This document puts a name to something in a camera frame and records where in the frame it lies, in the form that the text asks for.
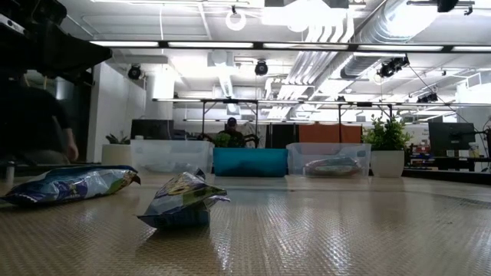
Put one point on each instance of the black computer monitor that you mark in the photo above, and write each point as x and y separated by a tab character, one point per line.
450	136

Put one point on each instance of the orange partition panel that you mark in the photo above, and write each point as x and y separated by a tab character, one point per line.
330	133

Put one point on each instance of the black ceiling spotlight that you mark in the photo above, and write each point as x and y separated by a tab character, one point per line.
134	72
391	68
427	98
261	68

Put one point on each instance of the leafy plant in white pot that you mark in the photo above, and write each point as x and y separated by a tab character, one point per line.
387	153

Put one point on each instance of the small green plant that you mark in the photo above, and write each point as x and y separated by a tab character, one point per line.
222	140

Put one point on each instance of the clear plastic bin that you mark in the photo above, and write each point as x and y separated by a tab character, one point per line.
170	153
330	149

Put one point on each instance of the clear jar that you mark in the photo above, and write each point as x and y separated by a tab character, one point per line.
474	149

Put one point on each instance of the teal plastic bin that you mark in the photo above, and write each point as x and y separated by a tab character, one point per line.
249	163

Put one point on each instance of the white LED light strip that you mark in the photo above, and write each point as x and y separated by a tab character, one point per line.
401	48
122	44
305	46
472	49
211	45

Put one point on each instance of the black desk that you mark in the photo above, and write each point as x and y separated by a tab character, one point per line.
456	161

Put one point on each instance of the black partition panel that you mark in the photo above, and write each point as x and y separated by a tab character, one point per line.
282	134

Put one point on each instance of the grey-bordered silicone mat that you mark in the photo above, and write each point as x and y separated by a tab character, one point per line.
345	245

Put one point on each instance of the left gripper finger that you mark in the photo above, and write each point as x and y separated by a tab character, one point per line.
67	53

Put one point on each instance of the small succulent in white pot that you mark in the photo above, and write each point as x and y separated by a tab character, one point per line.
115	155

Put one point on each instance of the black metal table frame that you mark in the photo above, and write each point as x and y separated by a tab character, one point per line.
364	104
229	101

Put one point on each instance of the person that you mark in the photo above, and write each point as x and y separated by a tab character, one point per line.
232	128
30	122

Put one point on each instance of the person's hand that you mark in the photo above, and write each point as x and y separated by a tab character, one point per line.
72	147

